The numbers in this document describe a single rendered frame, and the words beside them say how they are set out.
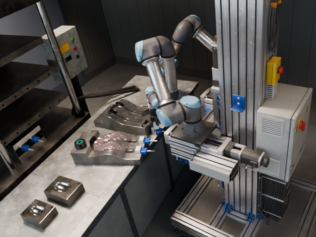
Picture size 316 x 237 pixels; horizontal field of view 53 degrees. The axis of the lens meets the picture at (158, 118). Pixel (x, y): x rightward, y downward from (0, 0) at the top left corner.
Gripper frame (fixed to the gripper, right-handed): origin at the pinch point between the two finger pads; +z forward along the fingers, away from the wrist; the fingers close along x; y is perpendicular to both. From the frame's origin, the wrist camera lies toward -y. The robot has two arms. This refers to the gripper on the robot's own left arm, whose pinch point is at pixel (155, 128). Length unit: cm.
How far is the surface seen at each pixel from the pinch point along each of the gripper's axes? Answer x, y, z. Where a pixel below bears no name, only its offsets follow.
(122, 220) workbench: -59, -4, 40
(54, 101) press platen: -10, -86, -18
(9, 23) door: 96, -241, -44
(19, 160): -60, -86, 2
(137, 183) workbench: -33.1, -3.6, 27.8
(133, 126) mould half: -6.9, -14.9, -3.6
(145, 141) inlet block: -18.7, 1.3, -2.3
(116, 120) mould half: -5.5, -30.7, -6.1
